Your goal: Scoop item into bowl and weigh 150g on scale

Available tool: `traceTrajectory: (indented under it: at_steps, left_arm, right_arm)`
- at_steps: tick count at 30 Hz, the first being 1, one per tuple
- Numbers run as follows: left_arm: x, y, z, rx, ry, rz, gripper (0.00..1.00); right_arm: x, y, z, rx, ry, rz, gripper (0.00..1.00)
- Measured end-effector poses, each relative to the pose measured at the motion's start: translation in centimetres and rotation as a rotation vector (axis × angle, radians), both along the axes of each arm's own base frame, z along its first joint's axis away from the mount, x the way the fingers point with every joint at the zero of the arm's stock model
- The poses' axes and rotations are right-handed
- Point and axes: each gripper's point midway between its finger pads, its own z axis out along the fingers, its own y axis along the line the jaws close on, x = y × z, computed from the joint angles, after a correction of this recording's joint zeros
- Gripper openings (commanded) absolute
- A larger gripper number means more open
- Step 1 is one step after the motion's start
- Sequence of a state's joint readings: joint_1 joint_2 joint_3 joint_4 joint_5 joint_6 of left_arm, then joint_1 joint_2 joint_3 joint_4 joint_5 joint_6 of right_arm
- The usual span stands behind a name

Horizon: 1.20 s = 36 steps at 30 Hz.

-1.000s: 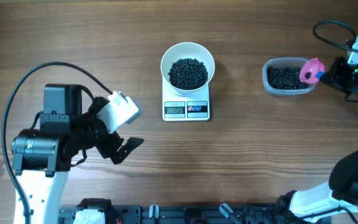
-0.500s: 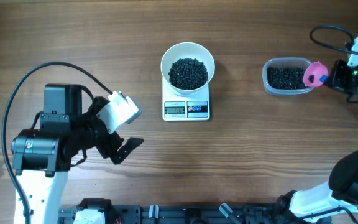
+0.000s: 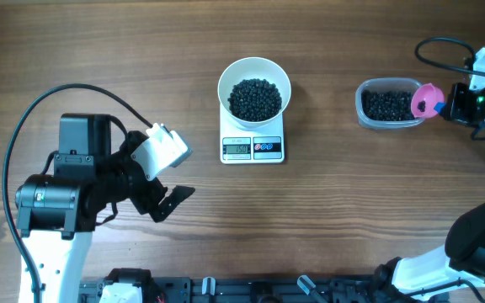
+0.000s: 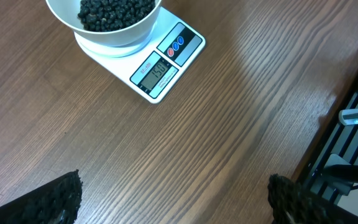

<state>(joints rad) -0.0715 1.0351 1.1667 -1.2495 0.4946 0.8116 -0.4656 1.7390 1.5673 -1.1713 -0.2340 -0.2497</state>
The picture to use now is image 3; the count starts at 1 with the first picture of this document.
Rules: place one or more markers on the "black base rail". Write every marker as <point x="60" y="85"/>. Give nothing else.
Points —
<point x="138" y="285"/>

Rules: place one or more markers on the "black beans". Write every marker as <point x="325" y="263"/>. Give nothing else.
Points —
<point x="421" y="106"/>
<point x="255" y="100"/>
<point x="387" y="106"/>

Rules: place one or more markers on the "pink scoop blue handle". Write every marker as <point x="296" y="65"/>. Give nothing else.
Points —
<point x="434" y="98"/>

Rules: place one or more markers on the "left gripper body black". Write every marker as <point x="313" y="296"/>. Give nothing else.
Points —
<point x="130" y="181"/>

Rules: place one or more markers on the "black beans in bowl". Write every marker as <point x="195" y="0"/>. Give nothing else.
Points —
<point x="255" y="100"/>

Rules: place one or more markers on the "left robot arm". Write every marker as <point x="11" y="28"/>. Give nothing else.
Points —
<point x="58" y="212"/>

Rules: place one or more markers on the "white digital kitchen scale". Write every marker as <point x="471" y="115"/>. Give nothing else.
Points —
<point x="264" y="144"/>

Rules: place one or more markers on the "clear plastic container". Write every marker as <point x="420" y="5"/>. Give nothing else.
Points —
<point x="384" y="85"/>

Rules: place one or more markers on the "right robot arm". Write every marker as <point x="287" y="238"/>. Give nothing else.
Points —
<point x="460" y="262"/>

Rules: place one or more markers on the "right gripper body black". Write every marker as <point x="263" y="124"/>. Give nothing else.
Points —
<point x="477" y="107"/>

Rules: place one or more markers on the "white bowl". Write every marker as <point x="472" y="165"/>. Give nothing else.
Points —
<point x="250" y="68"/>

